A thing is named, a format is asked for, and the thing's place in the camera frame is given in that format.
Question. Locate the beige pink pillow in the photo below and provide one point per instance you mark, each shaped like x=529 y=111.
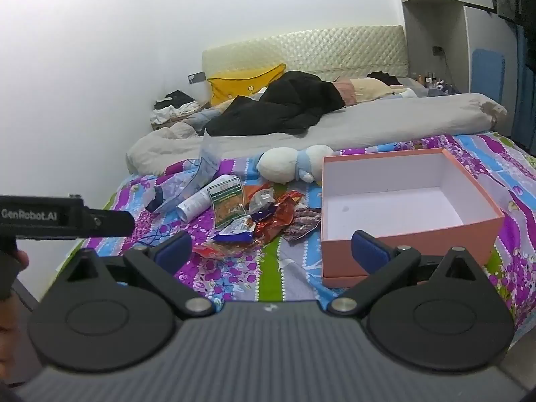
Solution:
x=362 y=90

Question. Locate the pink cardboard box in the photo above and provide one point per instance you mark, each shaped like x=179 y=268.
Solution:
x=424 y=198

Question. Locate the pile of clothes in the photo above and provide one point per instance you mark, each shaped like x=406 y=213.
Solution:
x=175 y=107

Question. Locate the black jacket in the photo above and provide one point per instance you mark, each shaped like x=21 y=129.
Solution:
x=291 y=104

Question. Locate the white wardrobe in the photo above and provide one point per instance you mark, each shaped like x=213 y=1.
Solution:
x=442 y=36

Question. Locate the pale blue plastic pouch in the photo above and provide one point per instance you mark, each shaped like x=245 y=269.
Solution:
x=167 y=195

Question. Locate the green pickled vegetable packet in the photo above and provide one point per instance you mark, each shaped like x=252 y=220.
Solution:
x=228 y=201

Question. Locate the blue mat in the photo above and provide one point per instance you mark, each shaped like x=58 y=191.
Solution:
x=487 y=73

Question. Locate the yellow pillow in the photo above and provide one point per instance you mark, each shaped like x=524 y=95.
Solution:
x=227 y=86

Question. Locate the blue curtain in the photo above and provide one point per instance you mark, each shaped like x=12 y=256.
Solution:
x=523 y=131

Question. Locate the white blue plush toy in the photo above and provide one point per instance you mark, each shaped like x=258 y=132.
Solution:
x=284 y=165

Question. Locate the colourful floral bed sheet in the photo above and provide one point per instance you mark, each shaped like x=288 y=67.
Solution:
x=276 y=255

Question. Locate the blue white cabbage snack bag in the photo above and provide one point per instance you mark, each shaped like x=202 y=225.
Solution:
x=240 y=230

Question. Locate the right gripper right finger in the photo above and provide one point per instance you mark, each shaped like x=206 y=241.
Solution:
x=388 y=269

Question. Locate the grey duvet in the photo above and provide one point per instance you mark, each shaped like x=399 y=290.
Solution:
x=361 y=125

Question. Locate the red orange snack packet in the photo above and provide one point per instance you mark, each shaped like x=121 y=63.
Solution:
x=281 y=218

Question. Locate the person's left hand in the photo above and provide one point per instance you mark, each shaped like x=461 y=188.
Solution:
x=9 y=333

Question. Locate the grey clear snack packet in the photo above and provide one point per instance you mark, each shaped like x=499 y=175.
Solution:
x=261 y=200

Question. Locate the cream quilted headboard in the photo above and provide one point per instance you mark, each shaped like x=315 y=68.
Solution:
x=347 y=52

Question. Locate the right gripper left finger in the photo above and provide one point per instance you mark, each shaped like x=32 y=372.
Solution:
x=154 y=267

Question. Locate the shrimp flavor snack bag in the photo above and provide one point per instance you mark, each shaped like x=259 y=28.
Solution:
x=305 y=221

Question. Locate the white spray bottle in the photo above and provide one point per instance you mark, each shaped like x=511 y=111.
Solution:
x=197 y=204

